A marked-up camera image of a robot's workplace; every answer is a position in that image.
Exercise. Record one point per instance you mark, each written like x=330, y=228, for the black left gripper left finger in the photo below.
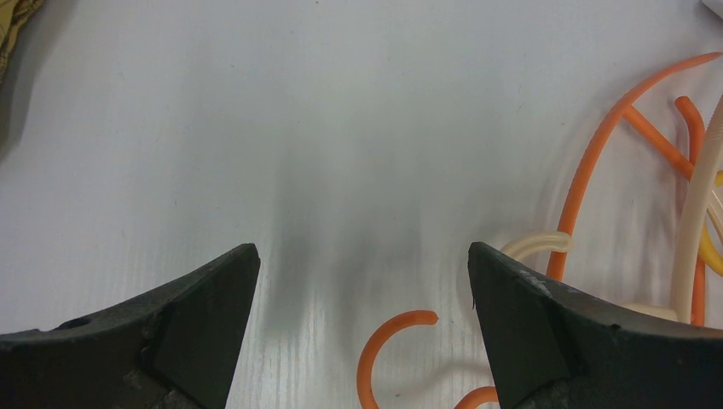
x=175, y=346

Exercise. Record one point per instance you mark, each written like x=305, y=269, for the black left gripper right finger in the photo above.
x=552, y=346

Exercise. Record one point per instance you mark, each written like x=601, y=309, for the beige hanger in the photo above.
x=688, y=289

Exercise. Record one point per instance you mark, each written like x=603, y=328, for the yellow hanger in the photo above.
x=707, y=249

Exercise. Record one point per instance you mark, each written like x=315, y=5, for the yellow plaid shirt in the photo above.
x=14, y=15

